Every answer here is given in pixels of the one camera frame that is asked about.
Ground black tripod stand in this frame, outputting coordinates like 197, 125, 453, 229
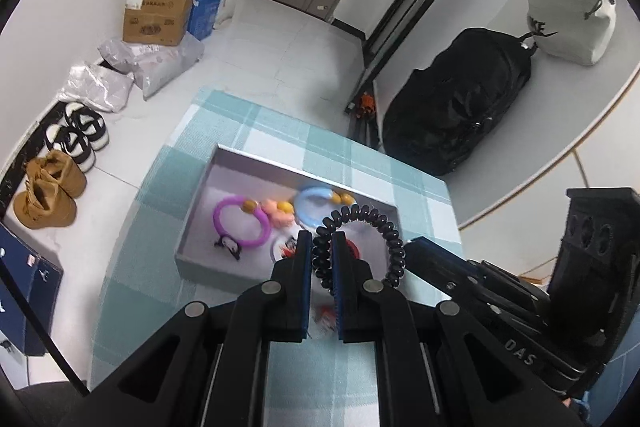
345, 0, 435, 150

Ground teal plaid tablecloth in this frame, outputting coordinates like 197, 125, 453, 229
89, 89, 462, 426

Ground black white sneaker pair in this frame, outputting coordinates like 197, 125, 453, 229
44, 102, 110, 173

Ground black bead bracelet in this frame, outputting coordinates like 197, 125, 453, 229
310, 204, 407, 298

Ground grey phone box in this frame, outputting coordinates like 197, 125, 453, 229
175, 145, 399, 293

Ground purple bracelet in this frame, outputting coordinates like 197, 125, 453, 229
214, 196, 272, 252

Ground brown boot pair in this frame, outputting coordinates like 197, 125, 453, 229
13, 150, 87, 230

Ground white Nike bag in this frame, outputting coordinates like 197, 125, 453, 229
527, 0, 616, 66

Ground red China badge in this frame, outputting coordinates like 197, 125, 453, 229
346, 239, 360, 259

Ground black penguin charm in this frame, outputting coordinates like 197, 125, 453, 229
214, 234, 242, 261

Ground navy Jordan shoe box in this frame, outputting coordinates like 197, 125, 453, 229
0, 225, 64, 357

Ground grey plastic mail bag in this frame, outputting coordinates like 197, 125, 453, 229
98, 32, 204, 100

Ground blue cardboard box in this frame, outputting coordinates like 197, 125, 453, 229
186, 0, 222, 40

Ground blue bracelet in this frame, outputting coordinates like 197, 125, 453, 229
293, 185, 354, 235

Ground brown cardboard box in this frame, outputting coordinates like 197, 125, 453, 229
122, 0, 193, 46

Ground red clear hair clip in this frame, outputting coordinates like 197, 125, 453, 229
314, 305, 336, 332

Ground pink pig figurine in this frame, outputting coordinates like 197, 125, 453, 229
260, 199, 295, 229

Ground black backpack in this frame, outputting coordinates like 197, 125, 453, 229
382, 28, 537, 176

